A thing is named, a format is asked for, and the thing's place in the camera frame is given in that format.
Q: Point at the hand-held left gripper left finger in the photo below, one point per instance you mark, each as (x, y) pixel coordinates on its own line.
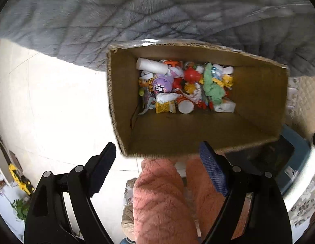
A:
(104, 169)

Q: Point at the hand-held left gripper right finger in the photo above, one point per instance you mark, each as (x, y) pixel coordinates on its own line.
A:
(213, 169)

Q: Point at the brown cardboard box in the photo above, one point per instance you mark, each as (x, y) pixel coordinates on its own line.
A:
(188, 129)

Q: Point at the person's right leg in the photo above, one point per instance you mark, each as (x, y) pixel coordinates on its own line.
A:
(200, 198)

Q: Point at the person's leg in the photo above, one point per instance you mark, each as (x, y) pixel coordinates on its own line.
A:
(200, 198)
(157, 203)

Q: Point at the beige floral slipper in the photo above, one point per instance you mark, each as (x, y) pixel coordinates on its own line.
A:
(127, 208)

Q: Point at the person's left leg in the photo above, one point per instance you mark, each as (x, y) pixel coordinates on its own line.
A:
(157, 203)

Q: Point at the white crumpled paper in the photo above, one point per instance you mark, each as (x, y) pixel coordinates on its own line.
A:
(226, 106)

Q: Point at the white round cup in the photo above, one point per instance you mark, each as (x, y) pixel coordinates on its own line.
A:
(185, 106)

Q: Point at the yellow snack packet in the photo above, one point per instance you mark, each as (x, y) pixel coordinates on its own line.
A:
(165, 107)

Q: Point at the blue plastic bin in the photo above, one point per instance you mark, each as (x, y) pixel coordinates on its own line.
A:
(296, 162)

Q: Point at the yellow toy truck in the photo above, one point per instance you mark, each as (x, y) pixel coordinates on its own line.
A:
(20, 179)

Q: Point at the white crumpled tissue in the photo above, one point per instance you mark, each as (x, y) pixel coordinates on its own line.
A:
(167, 97)

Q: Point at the red ball toy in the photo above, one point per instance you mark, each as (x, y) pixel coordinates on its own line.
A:
(192, 75)

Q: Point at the white floral cloth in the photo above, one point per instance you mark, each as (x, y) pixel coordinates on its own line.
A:
(306, 203)

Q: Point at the purple egg toy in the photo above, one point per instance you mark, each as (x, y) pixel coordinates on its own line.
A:
(162, 83)

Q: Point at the white plastic tube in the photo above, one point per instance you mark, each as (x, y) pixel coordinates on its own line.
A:
(152, 65)

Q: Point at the grey quilted blanket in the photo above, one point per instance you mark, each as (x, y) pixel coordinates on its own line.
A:
(109, 15)

